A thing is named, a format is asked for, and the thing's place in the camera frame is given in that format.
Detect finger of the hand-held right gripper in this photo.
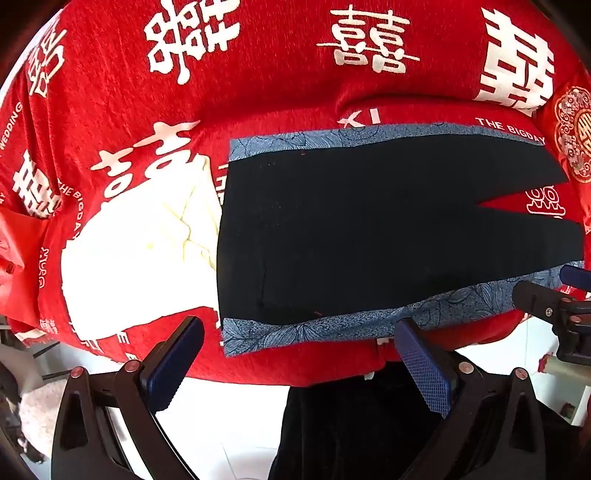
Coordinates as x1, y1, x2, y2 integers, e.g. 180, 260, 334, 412
560, 265, 591, 292
512, 280, 591, 325

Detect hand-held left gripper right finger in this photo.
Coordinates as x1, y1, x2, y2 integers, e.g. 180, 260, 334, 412
394, 318, 548, 480

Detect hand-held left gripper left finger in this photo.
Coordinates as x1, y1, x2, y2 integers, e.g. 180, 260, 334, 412
52, 316, 206, 480

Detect black pants with blue trim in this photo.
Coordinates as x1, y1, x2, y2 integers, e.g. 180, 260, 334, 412
217, 122, 585, 357

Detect person's dark clothing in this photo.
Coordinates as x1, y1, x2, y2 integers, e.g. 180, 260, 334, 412
268, 360, 591, 480

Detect cream white garment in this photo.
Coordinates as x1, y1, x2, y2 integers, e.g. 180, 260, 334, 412
60, 156, 228, 343

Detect red embroidered pillow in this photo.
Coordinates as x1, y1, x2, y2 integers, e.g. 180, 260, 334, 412
538, 69, 591, 185

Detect white fluffy cloth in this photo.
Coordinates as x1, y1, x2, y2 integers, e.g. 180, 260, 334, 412
18, 382, 66, 463

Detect red fabric bundle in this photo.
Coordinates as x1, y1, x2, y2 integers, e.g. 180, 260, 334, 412
0, 207, 52, 348

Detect red printed blanket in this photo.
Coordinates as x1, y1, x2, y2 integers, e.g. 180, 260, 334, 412
0, 0, 591, 388

